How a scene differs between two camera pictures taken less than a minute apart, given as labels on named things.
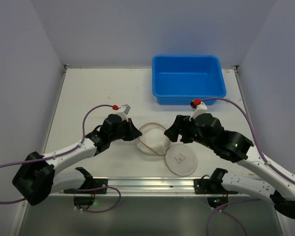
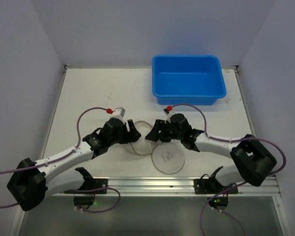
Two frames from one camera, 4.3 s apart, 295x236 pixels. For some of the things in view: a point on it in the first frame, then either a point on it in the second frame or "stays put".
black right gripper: [183, 128] → [161, 131]
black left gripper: [128, 129] stays put
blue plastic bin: [177, 79] stays put
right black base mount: [213, 186] stays put
